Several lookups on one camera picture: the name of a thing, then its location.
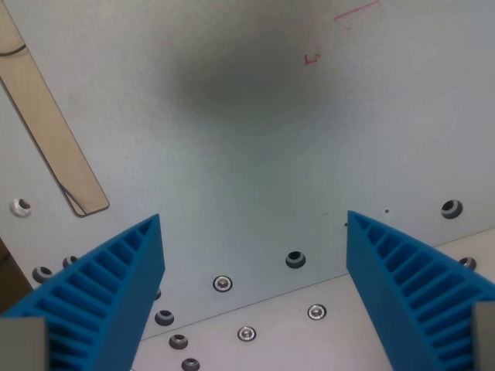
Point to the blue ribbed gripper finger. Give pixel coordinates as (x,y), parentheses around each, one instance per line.
(116,293)
(383,278)

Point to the silver hex socket screw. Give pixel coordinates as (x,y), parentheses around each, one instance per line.
(317,312)
(223,284)
(246,334)

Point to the grey metal plate with slot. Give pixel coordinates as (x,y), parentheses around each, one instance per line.
(247,162)

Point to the light grey metal base plate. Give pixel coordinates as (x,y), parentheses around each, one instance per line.
(294,340)

